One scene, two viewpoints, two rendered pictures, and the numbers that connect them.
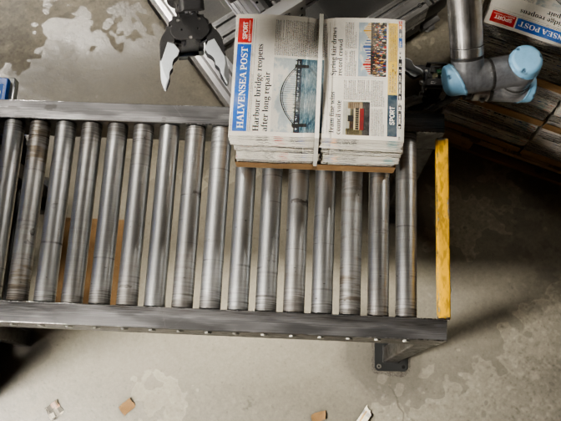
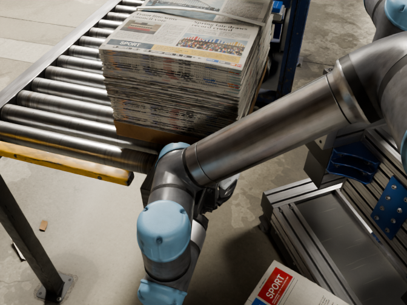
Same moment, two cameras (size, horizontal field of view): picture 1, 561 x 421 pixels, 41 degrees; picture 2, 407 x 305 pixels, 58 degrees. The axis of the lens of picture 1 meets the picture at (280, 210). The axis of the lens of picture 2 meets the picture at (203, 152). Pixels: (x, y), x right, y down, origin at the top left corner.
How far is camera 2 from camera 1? 1.64 m
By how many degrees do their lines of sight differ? 49
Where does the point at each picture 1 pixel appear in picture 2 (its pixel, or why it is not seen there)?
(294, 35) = (244, 9)
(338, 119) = (146, 18)
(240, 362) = (103, 189)
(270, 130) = not seen: outside the picture
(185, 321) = (80, 28)
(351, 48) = (219, 33)
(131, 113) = not seen: hidden behind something
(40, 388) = not seen: hidden behind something
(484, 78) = (160, 175)
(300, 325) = (34, 68)
